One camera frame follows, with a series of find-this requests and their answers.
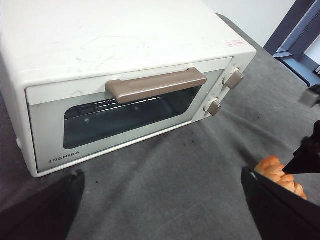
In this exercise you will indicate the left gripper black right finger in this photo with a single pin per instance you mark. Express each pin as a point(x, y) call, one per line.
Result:
point(282, 215)

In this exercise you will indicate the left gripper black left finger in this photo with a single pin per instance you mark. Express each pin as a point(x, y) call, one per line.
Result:
point(42, 215)

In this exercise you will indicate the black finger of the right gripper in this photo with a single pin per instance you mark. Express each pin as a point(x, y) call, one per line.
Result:
point(306, 160)

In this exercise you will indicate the golden brown bread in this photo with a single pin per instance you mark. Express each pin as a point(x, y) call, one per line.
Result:
point(271, 166)

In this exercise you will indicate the cream taupe oven knob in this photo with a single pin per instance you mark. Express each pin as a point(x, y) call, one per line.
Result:
point(213, 107)
point(234, 78)

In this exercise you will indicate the cream Toshiba toaster oven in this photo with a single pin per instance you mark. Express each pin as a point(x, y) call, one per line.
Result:
point(125, 35)

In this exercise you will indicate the blue metal frame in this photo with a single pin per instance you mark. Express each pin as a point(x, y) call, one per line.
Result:
point(295, 37)

